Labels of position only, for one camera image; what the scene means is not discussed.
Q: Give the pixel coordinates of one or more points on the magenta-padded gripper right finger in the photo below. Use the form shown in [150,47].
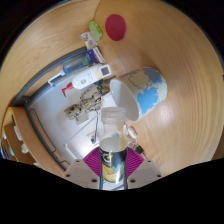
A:
[146,171]

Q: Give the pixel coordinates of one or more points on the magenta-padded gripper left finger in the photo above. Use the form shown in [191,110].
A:
[78,171]

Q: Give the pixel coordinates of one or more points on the clear drink bottle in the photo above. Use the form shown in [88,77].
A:
[113,160]

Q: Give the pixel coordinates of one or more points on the wooden tree figurine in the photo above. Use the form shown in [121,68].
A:
[88,100]

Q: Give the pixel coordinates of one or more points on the white mug with blue patches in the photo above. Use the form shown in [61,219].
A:
[146,93]

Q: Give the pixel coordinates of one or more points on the white pump bottle, red top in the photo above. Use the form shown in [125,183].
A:
[85,79]

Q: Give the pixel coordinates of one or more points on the small white clock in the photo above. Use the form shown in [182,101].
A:
[105,71]

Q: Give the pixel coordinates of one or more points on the clear blue bottle, white nozzle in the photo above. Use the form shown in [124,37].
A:
[75,66]

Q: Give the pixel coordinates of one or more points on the small green flat item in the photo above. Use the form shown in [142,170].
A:
[95,30]

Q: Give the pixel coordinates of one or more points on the flat round red coaster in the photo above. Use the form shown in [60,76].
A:
[115,27]

